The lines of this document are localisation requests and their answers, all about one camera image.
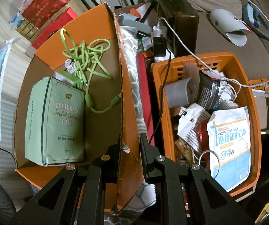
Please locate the green tissue pack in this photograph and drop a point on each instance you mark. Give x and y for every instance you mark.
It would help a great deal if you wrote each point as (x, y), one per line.
(54, 124)

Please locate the black foil pouch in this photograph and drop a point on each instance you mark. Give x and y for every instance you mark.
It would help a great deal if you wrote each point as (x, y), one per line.
(209, 91)

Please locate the black power adapter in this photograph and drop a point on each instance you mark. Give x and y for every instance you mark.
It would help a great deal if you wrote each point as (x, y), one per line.
(159, 46)

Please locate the stack of brown boxes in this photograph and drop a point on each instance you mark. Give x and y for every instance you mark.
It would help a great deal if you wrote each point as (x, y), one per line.
(27, 29)

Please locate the red floral gift box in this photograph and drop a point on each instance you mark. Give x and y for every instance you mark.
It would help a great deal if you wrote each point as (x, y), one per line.
(38, 12)

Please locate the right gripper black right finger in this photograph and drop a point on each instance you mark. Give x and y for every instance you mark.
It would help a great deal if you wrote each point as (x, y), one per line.
(152, 174)

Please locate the white power strip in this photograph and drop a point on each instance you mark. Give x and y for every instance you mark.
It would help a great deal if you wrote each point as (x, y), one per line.
(157, 31)

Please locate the brown sofa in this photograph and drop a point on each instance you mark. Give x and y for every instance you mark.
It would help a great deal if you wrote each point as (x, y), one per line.
(254, 56)

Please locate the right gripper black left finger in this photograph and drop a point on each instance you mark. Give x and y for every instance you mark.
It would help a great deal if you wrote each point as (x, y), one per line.
(110, 168)

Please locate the small white charger plug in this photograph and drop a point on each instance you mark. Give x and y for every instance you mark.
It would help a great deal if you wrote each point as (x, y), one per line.
(70, 65)

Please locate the green box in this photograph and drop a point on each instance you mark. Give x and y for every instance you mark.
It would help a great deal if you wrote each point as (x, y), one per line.
(69, 79)

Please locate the translucent plastic cup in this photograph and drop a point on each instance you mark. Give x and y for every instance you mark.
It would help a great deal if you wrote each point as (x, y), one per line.
(177, 93)

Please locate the red collection gift bag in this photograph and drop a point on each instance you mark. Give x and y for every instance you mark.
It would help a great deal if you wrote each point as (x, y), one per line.
(67, 16)

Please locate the white printed paper packet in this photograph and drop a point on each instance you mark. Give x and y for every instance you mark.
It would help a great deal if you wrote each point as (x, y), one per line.
(189, 124)

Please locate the orange cardboard box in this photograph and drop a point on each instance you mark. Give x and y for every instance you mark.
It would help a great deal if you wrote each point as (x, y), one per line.
(94, 42)

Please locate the medical mask packet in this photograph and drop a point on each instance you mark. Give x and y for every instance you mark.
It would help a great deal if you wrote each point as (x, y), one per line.
(229, 139)

